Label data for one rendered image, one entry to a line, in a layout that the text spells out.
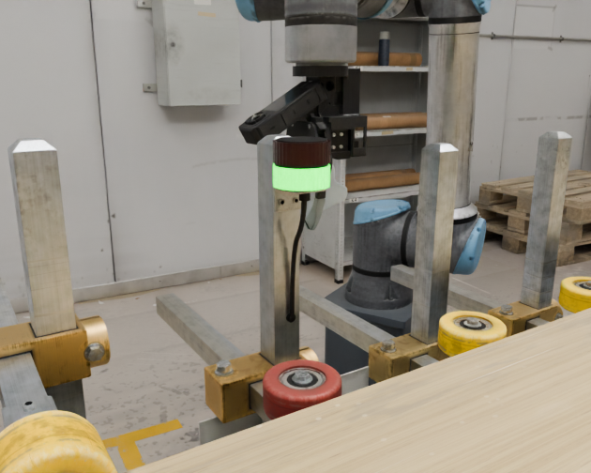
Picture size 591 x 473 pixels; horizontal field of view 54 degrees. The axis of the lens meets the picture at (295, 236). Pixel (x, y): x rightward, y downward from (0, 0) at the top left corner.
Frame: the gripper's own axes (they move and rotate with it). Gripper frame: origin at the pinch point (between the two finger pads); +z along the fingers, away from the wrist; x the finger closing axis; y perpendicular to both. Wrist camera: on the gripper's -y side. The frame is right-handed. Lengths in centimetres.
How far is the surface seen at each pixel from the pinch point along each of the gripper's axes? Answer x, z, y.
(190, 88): 225, -12, 76
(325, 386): -21.8, 10.4, -11.9
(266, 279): -8.0, 3.8, -10.6
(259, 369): -9.4, 14.1, -12.6
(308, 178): -15.4, -8.9, -9.9
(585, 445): -40.4, 11.1, 1.8
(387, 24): 238, -49, 219
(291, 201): -9.9, -5.5, -8.4
